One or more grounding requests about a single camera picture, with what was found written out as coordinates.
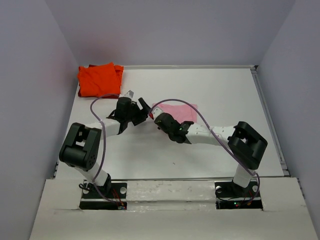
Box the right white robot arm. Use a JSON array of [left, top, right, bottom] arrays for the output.
[[152, 107, 268, 196]]

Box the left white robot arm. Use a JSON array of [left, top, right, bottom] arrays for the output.
[[59, 96, 151, 198]]

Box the folded orange t shirt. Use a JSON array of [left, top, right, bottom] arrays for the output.
[[77, 62, 124, 98]]

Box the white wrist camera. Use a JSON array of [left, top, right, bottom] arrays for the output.
[[120, 90, 134, 99], [148, 106, 164, 120]]

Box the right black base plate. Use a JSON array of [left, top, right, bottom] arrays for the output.
[[214, 181, 263, 210]]

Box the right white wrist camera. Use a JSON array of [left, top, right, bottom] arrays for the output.
[[148, 106, 164, 120]]

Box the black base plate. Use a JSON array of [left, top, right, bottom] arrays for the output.
[[78, 181, 128, 211], [214, 181, 263, 210]]

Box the pink t shirt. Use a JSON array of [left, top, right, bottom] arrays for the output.
[[157, 103, 198, 123]]

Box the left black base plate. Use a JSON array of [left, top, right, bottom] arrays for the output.
[[78, 181, 128, 211]]

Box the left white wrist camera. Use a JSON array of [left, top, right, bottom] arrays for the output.
[[120, 90, 134, 99]]

